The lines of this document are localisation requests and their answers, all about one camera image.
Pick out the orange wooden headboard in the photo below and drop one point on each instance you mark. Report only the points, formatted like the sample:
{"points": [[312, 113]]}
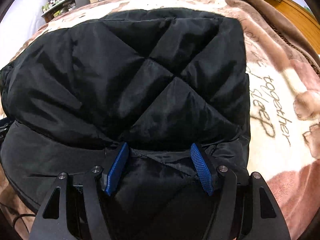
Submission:
{"points": [[301, 18]]}

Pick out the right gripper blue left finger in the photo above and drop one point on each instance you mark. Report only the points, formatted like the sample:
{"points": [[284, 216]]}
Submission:
{"points": [[113, 166]]}

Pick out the black puffer jacket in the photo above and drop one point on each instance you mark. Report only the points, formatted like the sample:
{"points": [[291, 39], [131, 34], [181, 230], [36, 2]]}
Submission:
{"points": [[159, 80]]}

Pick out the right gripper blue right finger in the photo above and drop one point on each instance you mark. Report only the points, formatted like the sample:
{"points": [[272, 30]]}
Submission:
{"points": [[205, 170]]}

